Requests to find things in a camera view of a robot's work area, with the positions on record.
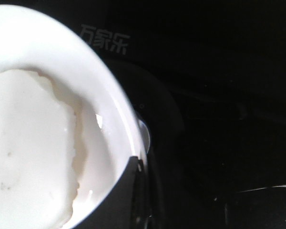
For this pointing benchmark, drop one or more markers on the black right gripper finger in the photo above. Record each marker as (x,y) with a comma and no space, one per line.
(123,207)

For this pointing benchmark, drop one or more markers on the white round plate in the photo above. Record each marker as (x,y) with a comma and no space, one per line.
(30,39)

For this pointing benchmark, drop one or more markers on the white fried egg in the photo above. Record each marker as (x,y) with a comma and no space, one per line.
(39,137)

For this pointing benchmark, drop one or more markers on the black glass gas cooktop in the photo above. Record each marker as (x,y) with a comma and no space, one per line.
(208,78)

